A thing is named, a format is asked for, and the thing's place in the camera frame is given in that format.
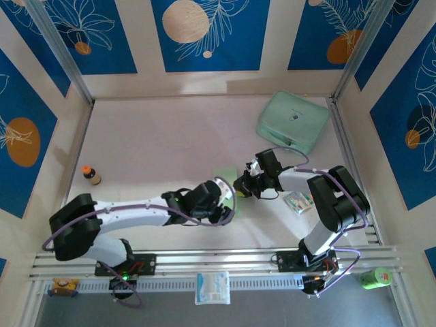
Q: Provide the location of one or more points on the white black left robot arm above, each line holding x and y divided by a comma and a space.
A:
136, 213

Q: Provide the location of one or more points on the colourful snack packet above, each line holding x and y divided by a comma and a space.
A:
299, 203

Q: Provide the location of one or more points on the white blue tissue packet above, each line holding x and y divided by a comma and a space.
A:
213, 287

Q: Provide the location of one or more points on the aluminium table edge rail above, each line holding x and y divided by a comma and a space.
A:
342, 129
69, 185

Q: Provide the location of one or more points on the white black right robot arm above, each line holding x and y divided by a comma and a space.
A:
296, 180

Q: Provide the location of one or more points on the yellow blue toy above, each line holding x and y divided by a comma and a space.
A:
63, 285

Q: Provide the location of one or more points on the light green cloth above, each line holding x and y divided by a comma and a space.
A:
225, 173

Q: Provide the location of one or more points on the aluminium frame post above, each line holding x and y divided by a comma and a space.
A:
364, 51
64, 58

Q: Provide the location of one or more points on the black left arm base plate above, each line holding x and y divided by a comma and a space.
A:
146, 264

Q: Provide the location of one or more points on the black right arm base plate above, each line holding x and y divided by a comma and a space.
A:
286, 262

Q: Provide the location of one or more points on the green can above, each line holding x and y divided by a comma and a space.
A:
374, 278

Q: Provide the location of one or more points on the mint green zip pouch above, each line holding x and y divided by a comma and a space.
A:
293, 116

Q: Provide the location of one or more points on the aluminium mounting rail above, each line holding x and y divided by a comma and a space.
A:
221, 260

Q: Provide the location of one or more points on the black controller board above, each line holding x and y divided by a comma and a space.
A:
121, 284
313, 286

